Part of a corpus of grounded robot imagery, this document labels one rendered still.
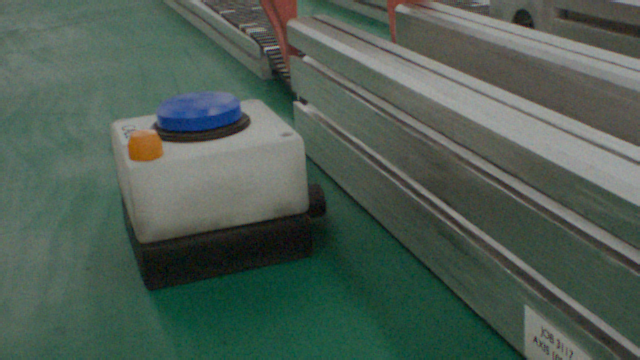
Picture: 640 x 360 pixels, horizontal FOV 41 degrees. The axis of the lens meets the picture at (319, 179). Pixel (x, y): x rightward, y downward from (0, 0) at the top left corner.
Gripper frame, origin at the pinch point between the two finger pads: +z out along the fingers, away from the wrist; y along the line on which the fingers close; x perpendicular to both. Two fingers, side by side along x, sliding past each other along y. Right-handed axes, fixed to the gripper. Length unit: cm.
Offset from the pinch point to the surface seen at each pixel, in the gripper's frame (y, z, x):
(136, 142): -16.0, -1.8, -19.5
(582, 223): -3.3, -1.0, -33.3
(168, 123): -14.3, -1.8, -17.1
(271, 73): -1.6, 4.5, 16.6
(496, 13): 13.8, -0.6, 4.5
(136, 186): -16.3, 0.0, -19.9
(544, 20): 14.0, -1.0, -2.1
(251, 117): -10.2, -1.0, -15.5
